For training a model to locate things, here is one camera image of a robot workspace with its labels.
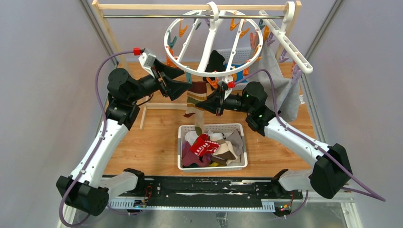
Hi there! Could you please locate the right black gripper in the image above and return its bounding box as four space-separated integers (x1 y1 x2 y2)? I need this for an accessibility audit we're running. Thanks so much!
196 85 253 116

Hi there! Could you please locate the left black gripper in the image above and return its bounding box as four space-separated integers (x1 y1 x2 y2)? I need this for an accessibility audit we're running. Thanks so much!
128 59 193 103

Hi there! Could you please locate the brown argyle sock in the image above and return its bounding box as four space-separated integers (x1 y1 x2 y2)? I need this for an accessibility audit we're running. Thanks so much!
183 81 207 135

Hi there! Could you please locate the round white clip hanger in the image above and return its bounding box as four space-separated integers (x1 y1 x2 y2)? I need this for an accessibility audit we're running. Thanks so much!
163 1 264 78

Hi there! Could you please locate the red patterned sock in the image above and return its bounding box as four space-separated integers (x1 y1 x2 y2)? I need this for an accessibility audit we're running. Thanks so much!
190 134 220 157

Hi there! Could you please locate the purple striped sock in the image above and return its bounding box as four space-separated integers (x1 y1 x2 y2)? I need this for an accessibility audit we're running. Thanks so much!
181 141 211 168

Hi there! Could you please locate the pink clothespin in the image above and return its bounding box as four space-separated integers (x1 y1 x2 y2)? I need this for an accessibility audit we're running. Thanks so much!
249 32 259 50

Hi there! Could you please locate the brown beige patterned sock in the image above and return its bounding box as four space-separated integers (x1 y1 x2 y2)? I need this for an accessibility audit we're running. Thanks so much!
225 130 244 157

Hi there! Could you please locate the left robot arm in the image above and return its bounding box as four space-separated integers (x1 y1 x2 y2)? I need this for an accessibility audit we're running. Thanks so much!
56 60 192 216

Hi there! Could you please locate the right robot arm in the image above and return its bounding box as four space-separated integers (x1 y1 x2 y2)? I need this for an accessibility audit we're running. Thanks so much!
196 82 352 199

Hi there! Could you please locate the straight white clip hanger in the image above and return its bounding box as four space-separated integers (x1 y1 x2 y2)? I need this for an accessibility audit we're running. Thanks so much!
259 0 313 74

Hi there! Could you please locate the orange clothespin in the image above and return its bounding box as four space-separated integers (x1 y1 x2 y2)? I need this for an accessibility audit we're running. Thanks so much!
206 77 218 90

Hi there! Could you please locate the white front basket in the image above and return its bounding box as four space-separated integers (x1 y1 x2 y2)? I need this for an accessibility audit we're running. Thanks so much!
177 123 248 172

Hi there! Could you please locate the white basket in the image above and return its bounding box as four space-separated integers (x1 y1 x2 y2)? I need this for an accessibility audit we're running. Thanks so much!
177 123 248 172
217 47 250 91

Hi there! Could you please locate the blue cloth in basket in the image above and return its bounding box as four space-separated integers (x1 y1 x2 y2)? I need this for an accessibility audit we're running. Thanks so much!
235 67 249 82

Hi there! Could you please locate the black cloth on basket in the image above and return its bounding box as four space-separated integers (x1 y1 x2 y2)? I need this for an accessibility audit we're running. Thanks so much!
205 50 226 73

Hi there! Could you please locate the white back basket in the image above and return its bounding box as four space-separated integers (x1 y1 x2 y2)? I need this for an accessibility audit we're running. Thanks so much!
217 47 250 91

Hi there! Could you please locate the yellow sock in basket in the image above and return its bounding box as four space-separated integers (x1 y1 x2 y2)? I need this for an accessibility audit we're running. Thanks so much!
209 162 221 167

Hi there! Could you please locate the metal rack rod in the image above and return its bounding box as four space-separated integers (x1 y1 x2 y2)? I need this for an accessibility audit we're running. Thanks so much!
103 15 284 19

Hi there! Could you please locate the grey towel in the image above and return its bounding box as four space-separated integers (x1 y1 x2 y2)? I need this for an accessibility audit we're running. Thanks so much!
248 45 300 122

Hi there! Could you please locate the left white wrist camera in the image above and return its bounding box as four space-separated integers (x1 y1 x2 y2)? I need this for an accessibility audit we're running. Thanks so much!
138 48 156 78

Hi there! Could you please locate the wooden drying rack frame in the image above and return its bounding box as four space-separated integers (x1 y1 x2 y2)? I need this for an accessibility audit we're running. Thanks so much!
91 0 303 131

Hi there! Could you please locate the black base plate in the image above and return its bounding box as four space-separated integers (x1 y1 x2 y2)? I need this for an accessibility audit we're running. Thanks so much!
119 175 303 212

